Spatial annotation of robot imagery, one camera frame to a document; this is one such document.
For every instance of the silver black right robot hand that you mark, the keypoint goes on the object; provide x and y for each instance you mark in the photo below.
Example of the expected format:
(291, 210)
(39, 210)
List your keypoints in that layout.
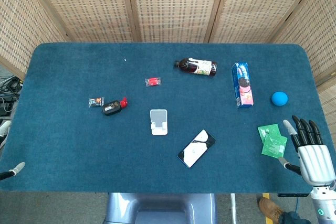
(313, 158)

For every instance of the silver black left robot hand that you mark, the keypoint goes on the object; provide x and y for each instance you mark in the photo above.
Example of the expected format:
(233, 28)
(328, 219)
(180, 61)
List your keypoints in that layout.
(15, 168)

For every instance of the black smartphone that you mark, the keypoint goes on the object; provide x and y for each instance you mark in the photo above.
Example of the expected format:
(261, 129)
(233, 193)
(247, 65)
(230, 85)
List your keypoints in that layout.
(196, 148)

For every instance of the white phone stand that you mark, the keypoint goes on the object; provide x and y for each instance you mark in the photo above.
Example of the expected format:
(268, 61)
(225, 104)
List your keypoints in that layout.
(158, 121)

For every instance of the green sachet packet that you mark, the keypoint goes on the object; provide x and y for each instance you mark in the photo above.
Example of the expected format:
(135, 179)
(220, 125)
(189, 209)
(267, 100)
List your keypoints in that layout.
(274, 146)
(267, 130)

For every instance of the blue jeans leg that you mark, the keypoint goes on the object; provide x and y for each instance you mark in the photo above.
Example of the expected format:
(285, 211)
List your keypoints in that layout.
(294, 218)

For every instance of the brown leather shoe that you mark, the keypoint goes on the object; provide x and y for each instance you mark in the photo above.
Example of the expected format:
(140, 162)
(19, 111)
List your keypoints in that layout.
(270, 209)

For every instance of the blue ball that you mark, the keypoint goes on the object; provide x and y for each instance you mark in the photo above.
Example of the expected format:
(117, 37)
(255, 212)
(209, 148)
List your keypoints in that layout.
(279, 98)

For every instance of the white thin pole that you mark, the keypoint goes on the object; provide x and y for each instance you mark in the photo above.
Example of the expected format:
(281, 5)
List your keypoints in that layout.
(233, 208)

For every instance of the blue cookie box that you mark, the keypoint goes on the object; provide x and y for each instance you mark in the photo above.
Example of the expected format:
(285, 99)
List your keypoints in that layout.
(242, 85)

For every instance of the dark candy wrapper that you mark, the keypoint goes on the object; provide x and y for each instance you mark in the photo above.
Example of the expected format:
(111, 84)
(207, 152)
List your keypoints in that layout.
(96, 102)

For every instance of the black bottle red cap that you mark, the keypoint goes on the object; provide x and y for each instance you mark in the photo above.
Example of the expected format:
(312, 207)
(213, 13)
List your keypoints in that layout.
(113, 107)

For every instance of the woven bamboo screen panel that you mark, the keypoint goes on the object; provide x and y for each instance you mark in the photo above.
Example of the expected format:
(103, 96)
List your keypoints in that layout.
(260, 6)
(176, 6)
(23, 19)
(315, 24)
(86, 6)

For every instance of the dark juice bottle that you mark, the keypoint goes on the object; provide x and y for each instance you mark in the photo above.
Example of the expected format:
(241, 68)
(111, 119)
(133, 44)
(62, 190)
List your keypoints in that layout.
(197, 67)

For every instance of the grey-blue robot torso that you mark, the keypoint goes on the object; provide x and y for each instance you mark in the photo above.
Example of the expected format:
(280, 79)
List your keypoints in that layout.
(160, 208)

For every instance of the red candy wrapper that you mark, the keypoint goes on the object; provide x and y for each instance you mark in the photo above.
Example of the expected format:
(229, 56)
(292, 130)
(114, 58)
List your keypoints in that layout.
(153, 81)

